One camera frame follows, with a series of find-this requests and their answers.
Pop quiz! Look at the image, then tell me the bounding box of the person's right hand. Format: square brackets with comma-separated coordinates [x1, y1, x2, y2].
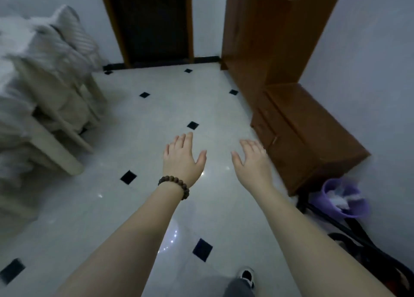
[231, 139, 274, 194]

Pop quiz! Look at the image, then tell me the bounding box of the person's left hand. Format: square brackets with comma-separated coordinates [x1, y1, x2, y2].
[162, 132, 207, 189]

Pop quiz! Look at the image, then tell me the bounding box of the person's right forearm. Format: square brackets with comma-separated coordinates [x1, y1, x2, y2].
[256, 184, 397, 297]

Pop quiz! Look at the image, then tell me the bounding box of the person's left forearm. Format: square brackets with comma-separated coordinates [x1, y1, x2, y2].
[53, 181, 185, 297]

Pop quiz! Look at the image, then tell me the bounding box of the brown wooden low cabinet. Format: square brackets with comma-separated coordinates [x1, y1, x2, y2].
[250, 82, 371, 197]

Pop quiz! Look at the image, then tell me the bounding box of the beige plastic chair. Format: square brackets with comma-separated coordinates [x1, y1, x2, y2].
[10, 56, 109, 176]

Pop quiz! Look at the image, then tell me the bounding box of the purple plastic bin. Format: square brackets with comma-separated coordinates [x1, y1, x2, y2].
[310, 178, 371, 221]

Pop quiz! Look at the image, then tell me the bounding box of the black and white shoe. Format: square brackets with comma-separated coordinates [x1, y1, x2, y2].
[239, 267, 256, 290]

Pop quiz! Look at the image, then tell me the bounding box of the dark wooden door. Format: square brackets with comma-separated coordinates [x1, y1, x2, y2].
[98, 0, 194, 69]

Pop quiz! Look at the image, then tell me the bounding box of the grey trouser leg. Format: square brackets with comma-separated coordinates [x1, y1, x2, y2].
[223, 278, 256, 297]

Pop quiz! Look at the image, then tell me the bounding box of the brown wooden wardrobe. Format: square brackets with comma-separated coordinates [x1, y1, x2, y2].
[221, 0, 346, 111]

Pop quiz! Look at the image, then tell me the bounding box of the white striped bedding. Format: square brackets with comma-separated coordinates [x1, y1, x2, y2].
[0, 4, 107, 229]

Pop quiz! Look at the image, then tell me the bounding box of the black dustpan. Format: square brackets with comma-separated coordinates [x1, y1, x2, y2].
[327, 232, 414, 297]

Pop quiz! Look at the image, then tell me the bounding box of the brown wooden bead bracelet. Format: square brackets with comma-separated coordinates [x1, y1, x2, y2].
[158, 176, 190, 201]

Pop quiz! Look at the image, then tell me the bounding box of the black mop handle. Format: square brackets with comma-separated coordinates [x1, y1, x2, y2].
[296, 190, 414, 281]

